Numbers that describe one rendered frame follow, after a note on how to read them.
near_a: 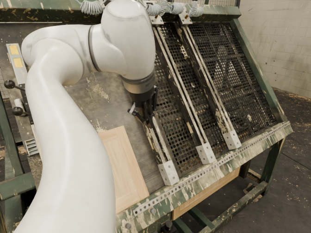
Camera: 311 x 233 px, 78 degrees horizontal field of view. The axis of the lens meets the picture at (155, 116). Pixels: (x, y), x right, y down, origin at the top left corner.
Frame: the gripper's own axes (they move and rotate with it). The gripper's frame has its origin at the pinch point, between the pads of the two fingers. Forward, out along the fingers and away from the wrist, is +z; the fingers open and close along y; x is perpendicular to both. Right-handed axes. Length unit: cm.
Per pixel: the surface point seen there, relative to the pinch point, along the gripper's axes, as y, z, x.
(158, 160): 1.9, 46.5, 0.9
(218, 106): 62, 58, -7
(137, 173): -11.4, 43.4, 5.1
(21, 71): -12, 0, 68
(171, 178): -1, 49, -11
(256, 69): 136, 78, -13
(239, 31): 156, 60, 19
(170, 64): 59, 34, 32
